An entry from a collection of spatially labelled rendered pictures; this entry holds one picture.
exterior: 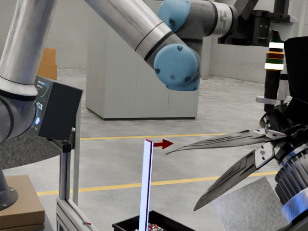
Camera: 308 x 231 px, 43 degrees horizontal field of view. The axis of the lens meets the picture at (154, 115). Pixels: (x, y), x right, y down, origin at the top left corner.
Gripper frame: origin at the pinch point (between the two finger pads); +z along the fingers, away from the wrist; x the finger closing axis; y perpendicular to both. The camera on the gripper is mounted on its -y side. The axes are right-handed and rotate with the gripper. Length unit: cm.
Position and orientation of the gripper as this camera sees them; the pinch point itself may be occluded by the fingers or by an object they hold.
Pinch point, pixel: (288, 19)
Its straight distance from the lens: 104.6
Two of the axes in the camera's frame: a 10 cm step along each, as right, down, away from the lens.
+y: -0.6, 9.8, 1.7
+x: 4.7, 1.8, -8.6
